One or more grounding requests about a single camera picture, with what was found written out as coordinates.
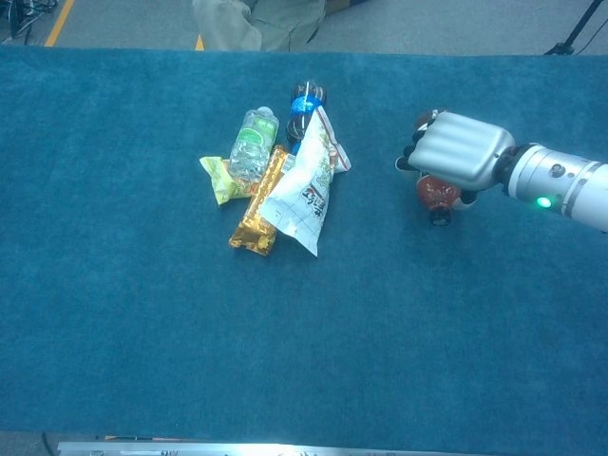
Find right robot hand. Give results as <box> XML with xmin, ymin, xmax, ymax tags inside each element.
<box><xmin>394</xmin><ymin>109</ymin><xmax>517</xmax><ymax>209</ymax></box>

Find amber tea bottle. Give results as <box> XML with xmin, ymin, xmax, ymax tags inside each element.
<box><xmin>413</xmin><ymin>109</ymin><xmax>465</xmax><ymax>227</ymax></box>

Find cola bottle blue label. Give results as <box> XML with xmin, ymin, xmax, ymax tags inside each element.
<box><xmin>286</xmin><ymin>81</ymin><xmax>329</xmax><ymax>156</ymax></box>

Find white snack bag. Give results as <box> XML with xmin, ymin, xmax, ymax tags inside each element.
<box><xmin>258</xmin><ymin>104</ymin><xmax>353</xmax><ymax>257</ymax></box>

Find clear water bottle green label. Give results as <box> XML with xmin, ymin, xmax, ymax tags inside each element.
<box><xmin>228</xmin><ymin>106</ymin><xmax>280</xmax><ymax>184</ymax></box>

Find gold foil biscuit pack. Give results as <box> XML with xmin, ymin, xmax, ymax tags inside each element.
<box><xmin>228</xmin><ymin>144</ymin><xmax>298</xmax><ymax>257</ymax></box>

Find yellow-green chip bag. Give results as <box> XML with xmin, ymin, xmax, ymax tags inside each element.
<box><xmin>199</xmin><ymin>156</ymin><xmax>257</xmax><ymax>206</ymax></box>

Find seated person in beige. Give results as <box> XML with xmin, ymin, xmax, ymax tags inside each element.
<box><xmin>191</xmin><ymin>0</ymin><xmax>329</xmax><ymax>52</ymax></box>

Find teal felt table cloth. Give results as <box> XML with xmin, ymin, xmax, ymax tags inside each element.
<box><xmin>0</xmin><ymin>45</ymin><xmax>608</xmax><ymax>450</ymax></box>

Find aluminium frame rail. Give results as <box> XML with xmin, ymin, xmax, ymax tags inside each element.
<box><xmin>56</xmin><ymin>440</ymin><xmax>476</xmax><ymax>456</ymax></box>

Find tangled floor cables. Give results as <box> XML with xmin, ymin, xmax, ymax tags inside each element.
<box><xmin>0</xmin><ymin>0</ymin><xmax>58</xmax><ymax>39</ymax></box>

